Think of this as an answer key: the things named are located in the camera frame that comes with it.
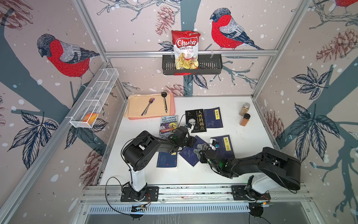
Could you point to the black ladle spoon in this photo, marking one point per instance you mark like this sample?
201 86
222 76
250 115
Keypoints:
164 95

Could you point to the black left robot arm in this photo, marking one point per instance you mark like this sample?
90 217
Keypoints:
139 151

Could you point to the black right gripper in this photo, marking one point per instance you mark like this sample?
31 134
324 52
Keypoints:
203 159

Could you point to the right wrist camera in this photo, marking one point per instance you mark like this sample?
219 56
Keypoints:
214 143

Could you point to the iridescent purple spoon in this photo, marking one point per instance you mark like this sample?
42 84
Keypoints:
151 100

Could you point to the beige spice jar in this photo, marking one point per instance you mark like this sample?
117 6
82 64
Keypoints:
244 110

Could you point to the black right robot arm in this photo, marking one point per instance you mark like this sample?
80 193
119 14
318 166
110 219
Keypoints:
269 168

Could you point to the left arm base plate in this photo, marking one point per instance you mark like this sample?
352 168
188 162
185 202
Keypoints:
145 195

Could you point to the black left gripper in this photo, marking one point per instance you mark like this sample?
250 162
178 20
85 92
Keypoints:
191 140

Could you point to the grey striped cloth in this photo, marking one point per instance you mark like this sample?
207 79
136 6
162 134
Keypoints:
200 151

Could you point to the white wire wall shelf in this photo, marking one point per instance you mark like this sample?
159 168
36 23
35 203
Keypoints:
95 98

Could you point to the black wall basket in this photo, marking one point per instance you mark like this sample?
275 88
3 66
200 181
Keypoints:
208 65

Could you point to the blue book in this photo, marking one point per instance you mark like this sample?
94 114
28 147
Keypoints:
213 118
167 160
225 146
188 154

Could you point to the red Chuba chips bag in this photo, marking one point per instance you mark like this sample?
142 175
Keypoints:
185 48

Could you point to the beige placemat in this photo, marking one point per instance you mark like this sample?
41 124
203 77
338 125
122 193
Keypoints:
145 106

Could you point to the orange packet in shelf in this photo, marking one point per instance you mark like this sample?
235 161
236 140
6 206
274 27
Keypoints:
90 118

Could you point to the black portrait cover book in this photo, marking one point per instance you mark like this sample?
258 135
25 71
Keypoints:
197 120

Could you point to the Treehouse colourful paperback book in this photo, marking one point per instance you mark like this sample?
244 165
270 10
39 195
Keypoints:
168 126

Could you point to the orange spice jar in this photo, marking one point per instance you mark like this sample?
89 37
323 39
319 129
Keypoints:
245 119

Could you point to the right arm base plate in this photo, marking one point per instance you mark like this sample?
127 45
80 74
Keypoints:
240 193

